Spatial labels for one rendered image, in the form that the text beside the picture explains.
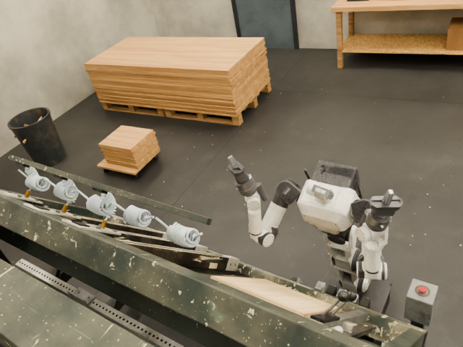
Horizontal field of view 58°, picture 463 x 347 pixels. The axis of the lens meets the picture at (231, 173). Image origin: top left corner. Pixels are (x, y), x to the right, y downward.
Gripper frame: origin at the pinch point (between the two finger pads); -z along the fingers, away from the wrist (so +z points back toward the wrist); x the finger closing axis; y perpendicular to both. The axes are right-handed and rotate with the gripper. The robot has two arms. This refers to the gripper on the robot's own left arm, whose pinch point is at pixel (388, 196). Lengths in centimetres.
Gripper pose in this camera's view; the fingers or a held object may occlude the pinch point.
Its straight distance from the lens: 168.2
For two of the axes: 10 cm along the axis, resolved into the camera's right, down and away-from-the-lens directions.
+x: -10.0, 0.2, -0.2
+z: 0.0, 6.5, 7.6
